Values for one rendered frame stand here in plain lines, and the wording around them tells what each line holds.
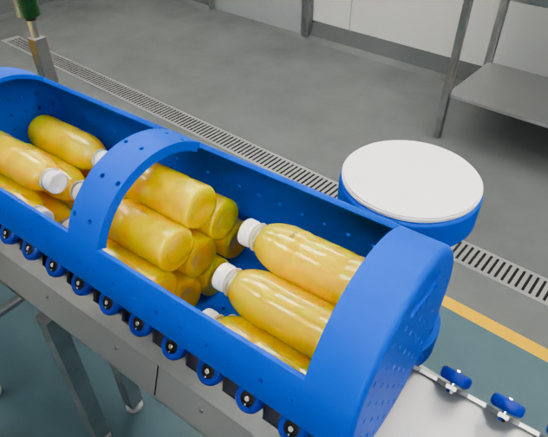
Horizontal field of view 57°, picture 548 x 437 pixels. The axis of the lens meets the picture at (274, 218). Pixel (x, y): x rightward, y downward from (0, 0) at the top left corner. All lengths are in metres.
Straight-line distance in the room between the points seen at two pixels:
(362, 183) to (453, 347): 1.22
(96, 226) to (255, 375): 0.30
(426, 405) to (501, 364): 1.32
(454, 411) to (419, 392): 0.05
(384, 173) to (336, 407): 0.59
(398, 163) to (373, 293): 0.58
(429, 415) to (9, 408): 1.56
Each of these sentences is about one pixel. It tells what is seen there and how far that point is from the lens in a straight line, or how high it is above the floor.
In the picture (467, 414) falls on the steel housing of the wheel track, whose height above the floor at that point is 0.93.
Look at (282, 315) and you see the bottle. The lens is 0.62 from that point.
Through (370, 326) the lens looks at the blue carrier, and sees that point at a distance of 0.53.
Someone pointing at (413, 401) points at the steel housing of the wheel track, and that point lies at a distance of 0.83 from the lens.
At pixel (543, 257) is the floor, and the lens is 2.63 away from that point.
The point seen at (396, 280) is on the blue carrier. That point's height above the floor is 1.23.
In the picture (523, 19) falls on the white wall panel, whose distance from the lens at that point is 3.90.
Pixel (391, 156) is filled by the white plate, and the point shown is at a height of 1.04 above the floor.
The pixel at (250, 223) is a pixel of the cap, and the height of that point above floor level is 1.17.
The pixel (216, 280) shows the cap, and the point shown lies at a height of 1.12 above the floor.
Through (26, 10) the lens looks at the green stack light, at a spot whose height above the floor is 1.18.
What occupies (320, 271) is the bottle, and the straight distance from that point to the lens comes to 0.62.
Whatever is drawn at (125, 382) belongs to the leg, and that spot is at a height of 0.19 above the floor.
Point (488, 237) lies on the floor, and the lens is 2.64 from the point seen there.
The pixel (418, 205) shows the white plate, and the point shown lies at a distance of 0.97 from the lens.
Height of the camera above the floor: 1.62
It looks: 40 degrees down
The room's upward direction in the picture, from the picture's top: straight up
